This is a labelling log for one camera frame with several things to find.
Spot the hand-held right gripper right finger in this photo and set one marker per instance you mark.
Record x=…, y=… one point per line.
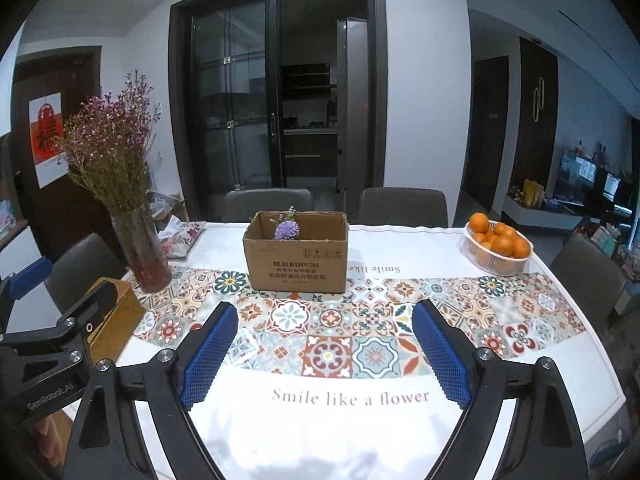
x=442, y=355

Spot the dark glass sliding door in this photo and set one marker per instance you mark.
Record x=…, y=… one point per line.
x=230, y=100

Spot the dark brown entrance door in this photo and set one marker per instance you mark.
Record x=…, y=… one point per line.
x=82, y=85

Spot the purple artificial flower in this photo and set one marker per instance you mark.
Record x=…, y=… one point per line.
x=286, y=230

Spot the floral tissue pouch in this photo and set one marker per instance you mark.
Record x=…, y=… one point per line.
x=180, y=240

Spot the brown cardboard box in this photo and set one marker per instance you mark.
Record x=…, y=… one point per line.
x=295, y=265

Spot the red wall poster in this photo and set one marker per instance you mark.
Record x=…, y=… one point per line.
x=47, y=140

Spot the glass vase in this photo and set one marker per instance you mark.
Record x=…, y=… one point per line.
x=142, y=250

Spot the white plastic basket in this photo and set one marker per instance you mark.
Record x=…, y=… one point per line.
x=495, y=264

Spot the grey dining chair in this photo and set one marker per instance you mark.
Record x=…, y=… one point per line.
x=267, y=205
x=587, y=275
x=402, y=207
x=80, y=265

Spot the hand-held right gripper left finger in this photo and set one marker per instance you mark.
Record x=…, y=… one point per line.
x=210, y=355

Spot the brown wooden box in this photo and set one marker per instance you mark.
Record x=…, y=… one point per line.
x=122, y=320

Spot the white television stand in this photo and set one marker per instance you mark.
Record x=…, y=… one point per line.
x=540, y=215

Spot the yellow bag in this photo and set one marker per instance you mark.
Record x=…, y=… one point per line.
x=532, y=192

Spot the dried flower bunch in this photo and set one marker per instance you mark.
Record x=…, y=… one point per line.
x=112, y=150

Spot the pile of oranges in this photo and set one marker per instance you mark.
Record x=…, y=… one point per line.
x=500, y=240

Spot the grey refrigerator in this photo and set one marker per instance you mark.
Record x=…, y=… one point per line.
x=352, y=105

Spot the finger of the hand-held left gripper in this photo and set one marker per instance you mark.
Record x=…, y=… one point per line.
x=30, y=276
x=92, y=310

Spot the television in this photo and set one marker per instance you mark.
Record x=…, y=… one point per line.
x=587, y=177

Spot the tile-patterned tablecloth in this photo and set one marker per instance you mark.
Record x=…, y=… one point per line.
x=350, y=425

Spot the dark plain door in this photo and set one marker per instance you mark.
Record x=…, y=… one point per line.
x=490, y=135

